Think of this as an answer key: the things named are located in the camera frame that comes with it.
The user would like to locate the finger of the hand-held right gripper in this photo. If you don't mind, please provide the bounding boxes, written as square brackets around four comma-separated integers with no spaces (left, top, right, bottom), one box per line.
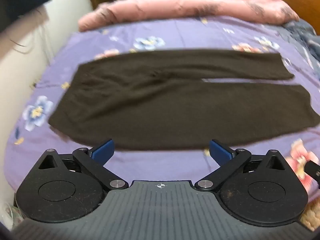
[305,160,320,188]

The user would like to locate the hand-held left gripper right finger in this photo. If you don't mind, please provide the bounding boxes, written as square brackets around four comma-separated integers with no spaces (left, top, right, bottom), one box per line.
[196,139,288,192]

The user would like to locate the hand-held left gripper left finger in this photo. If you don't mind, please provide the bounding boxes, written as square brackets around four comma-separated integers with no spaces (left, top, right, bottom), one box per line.
[37,138,129,191]

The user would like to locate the black pants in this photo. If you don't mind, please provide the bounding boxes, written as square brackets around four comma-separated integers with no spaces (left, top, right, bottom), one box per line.
[48,49,320,152]

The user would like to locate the purple floral bedsheet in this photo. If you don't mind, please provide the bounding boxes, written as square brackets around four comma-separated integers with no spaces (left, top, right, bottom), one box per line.
[5,15,320,203]

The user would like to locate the grey-blue blanket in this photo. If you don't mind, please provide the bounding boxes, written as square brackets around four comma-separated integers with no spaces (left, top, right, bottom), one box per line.
[282,19,320,68]

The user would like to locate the pink quilt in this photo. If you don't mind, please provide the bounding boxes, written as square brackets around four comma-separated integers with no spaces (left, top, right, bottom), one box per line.
[77,0,300,32]

